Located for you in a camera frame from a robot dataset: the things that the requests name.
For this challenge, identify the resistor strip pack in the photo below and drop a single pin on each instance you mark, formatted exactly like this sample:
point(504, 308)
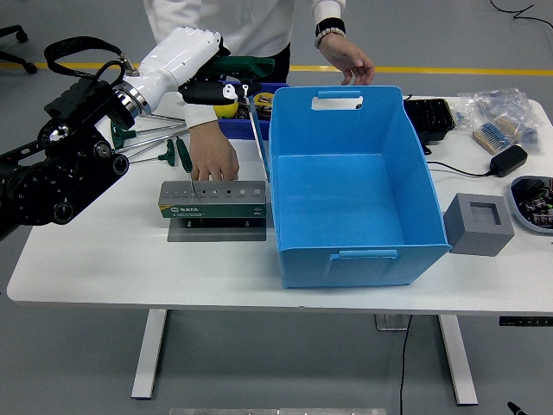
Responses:
point(494, 132)

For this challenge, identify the person's left forearm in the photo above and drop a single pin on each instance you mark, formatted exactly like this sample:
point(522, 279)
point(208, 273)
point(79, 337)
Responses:
point(328, 13)

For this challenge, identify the grey block with square recess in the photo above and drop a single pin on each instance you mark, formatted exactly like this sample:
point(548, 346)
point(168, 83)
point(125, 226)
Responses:
point(475, 233)

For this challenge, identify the yellow ball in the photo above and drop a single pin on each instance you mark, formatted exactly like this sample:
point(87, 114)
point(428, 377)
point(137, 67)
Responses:
point(224, 111)

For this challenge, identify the light blue plastic box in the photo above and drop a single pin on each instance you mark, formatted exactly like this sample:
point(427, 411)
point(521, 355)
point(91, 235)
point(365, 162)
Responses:
point(345, 194)

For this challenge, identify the dark small parts pile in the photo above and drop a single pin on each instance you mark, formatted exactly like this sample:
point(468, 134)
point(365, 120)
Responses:
point(243, 111)

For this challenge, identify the person's left hand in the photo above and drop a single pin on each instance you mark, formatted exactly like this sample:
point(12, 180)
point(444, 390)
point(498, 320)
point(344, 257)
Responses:
point(350, 58)

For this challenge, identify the grey tray with electronics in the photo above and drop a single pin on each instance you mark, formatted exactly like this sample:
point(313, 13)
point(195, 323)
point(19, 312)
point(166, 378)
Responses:
point(533, 203)

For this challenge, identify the green grey hex key stand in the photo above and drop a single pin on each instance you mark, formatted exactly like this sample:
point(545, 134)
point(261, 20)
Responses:
point(207, 212)

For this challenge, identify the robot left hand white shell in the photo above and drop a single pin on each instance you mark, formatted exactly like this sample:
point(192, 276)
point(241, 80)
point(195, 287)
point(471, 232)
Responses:
point(181, 56)

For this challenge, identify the small dark blue bin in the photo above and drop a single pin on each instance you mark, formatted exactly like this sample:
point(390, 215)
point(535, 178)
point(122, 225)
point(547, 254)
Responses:
point(235, 129)

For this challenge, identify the clear bags of components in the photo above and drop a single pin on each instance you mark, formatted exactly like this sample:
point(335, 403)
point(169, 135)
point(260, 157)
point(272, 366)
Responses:
point(497, 101)

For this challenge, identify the black power adapter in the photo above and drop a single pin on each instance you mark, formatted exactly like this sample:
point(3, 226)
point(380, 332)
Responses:
point(509, 161)

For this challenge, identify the robot right hand black fingers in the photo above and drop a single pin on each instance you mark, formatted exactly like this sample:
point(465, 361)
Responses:
point(515, 409)

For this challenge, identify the black office chair base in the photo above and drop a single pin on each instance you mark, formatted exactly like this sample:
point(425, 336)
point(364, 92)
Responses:
point(17, 56)

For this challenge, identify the black table control panel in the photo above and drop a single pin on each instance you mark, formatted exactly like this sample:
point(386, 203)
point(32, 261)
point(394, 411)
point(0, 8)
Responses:
point(525, 321)

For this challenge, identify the person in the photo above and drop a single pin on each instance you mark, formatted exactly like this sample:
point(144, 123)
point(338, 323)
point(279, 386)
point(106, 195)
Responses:
point(259, 26)

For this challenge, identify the white table leg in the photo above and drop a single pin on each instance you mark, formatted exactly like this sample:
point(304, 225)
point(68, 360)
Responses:
point(458, 359)
point(149, 354)

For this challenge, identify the person's right hand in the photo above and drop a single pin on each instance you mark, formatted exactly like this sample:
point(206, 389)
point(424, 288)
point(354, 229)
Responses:
point(214, 155)

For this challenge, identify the black component tray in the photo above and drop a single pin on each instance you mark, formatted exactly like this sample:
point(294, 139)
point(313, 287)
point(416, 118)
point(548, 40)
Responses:
point(430, 119)

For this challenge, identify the metal floor plate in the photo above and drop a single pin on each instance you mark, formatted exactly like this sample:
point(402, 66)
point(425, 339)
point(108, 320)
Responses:
point(389, 323)

